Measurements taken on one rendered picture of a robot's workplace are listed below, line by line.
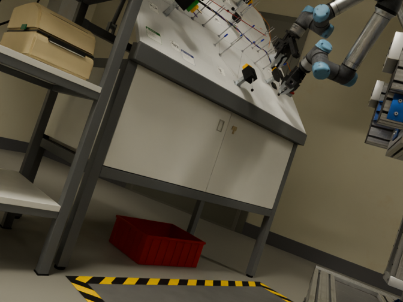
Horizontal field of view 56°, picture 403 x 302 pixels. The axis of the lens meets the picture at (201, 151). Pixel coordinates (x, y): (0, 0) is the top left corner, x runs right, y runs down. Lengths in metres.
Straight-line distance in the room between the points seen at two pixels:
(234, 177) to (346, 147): 1.95
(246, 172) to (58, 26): 1.11
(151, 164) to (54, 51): 0.56
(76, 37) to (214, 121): 0.70
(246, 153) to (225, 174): 0.16
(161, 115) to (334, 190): 2.39
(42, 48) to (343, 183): 2.92
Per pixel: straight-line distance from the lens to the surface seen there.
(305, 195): 3.64
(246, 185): 1.96
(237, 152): 1.85
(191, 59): 1.60
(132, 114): 1.45
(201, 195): 1.75
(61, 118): 1.77
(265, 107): 1.93
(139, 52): 1.41
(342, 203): 3.63
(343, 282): 1.94
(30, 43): 1.29
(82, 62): 1.34
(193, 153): 1.66
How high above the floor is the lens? 0.53
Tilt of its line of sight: 2 degrees up
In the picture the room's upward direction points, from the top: 19 degrees clockwise
